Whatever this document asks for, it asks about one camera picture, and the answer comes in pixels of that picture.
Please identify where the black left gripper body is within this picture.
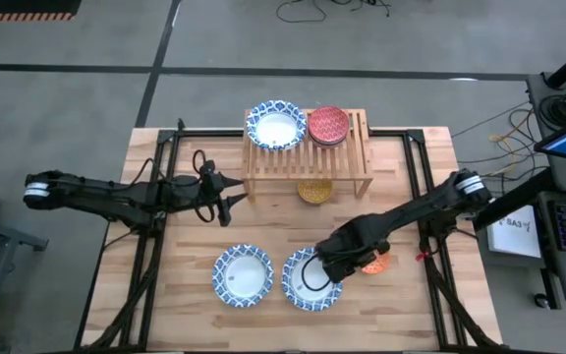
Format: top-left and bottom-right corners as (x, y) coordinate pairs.
(164, 161), (224, 213)

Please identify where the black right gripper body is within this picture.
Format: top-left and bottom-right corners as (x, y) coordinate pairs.
(315, 215), (392, 284)

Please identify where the small geometric patterned bowl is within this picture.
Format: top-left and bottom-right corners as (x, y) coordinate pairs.
(360, 250), (392, 276)

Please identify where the blue rimmed paper bowl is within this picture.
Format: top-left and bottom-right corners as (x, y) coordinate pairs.
(280, 246), (345, 313)
(211, 243), (276, 310)
(245, 99), (310, 152)

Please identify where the red patterned bowl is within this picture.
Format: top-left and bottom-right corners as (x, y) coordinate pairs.
(308, 105), (351, 148)

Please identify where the wooden slatted shelf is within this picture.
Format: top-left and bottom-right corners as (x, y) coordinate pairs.
(240, 107), (375, 199)

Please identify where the small floral patterned bowl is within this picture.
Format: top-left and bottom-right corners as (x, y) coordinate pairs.
(296, 179), (334, 206)

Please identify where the white paper sheet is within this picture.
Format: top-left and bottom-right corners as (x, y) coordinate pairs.
(485, 215), (543, 261)

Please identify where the black mat with hazard stripes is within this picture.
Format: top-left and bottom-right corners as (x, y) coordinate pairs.
(0, 0), (84, 23)

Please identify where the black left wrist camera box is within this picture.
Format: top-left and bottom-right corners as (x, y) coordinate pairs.
(216, 201), (234, 229)

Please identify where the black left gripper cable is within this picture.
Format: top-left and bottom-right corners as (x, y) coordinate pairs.
(192, 148), (217, 224)

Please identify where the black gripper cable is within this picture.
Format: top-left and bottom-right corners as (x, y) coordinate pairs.
(192, 148), (217, 224)
(301, 252), (336, 293)

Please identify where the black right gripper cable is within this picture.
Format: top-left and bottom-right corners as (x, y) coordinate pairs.
(301, 252), (336, 293)

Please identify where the black metal table frame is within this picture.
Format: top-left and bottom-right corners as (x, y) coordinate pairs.
(80, 117), (503, 353)

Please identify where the black floor cable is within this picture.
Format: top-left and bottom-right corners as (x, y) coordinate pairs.
(274, 0), (393, 25)

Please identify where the yellow cable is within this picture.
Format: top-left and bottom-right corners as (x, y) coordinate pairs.
(487, 131), (531, 179)

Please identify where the coiled black cable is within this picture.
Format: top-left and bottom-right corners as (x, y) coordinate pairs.
(539, 92), (566, 130)

